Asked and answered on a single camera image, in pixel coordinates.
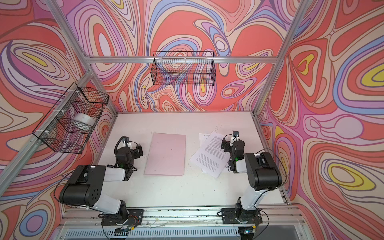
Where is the white tape roll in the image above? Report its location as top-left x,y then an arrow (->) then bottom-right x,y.
72,113 -> 96,132

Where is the black wire basket back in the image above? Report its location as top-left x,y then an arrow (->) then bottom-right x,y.
151,51 -> 217,86

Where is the aluminium mounting rail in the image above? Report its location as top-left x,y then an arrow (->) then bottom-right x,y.
59,204 -> 306,228

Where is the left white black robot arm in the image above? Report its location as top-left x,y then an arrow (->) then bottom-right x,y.
59,136 -> 144,229

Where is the printed paper sheet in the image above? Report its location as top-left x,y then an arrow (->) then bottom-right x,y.
199,133 -> 221,146
190,132 -> 230,178

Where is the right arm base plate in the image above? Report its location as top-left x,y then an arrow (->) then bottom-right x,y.
218,208 -> 263,226

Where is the printed paper sheet bottom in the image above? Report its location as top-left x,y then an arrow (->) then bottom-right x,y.
199,133 -> 221,146

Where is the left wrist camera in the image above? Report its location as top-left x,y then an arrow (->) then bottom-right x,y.
122,136 -> 132,148

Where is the pink folder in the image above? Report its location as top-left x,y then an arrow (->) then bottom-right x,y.
144,133 -> 186,176

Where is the black wire basket left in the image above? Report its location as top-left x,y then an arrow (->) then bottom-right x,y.
33,83 -> 109,154

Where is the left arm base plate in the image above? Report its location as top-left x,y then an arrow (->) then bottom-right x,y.
98,209 -> 144,227

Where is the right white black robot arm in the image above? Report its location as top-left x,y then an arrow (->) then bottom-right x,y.
218,136 -> 283,224

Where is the black wire basket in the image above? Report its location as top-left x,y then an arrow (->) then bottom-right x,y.
151,51 -> 217,86
33,83 -> 109,154

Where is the printed paper sheet top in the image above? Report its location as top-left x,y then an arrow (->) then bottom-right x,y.
190,132 -> 230,178

